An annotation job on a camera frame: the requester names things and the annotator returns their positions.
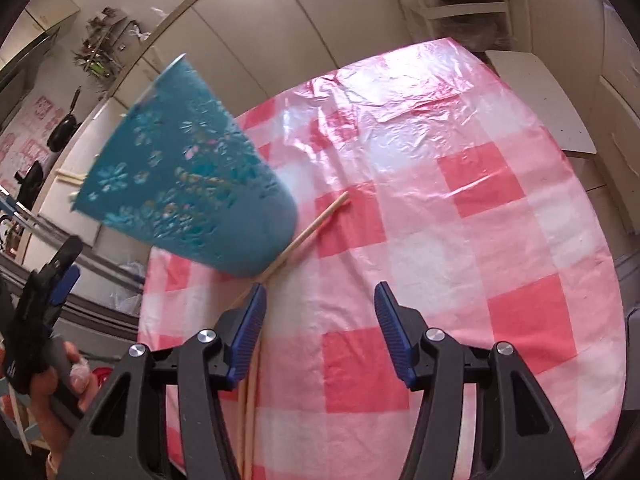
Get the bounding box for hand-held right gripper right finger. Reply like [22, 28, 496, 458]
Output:
[374, 281, 586, 480]

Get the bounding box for hanging kitchen utensil rack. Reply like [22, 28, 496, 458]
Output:
[72, 7, 151, 81]

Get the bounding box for teal perforated plastic basket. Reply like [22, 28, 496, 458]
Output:
[68, 54, 299, 278]

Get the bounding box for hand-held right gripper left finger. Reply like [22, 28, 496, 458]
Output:
[47, 282, 267, 480]

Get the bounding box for beige tall cabinet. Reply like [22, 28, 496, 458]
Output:
[595, 0, 640, 241]

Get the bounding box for white shelf rack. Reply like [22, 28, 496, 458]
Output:
[400, 0, 517, 47]

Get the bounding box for black frying pan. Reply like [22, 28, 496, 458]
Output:
[47, 86, 84, 152]

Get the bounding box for red and white wall stickers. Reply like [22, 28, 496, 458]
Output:
[0, 95, 57, 182]

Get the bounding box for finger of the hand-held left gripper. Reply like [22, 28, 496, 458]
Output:
[49, 266, 81, 307]
[47, 236, 85, 281]

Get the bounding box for white side table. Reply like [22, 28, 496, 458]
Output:
[485, 50, 598, 156]

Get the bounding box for person's left hand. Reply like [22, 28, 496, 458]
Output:
[29, 342, 99, 454]

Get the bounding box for pink checkered tablecloth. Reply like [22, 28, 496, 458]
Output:
[137, 37, 628, 480]

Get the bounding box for clear plastic bag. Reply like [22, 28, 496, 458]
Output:
[112, 260, 147, 314]

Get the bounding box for beige kitchen cabinet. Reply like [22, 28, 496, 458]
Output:
[145, 0, 432, 107]

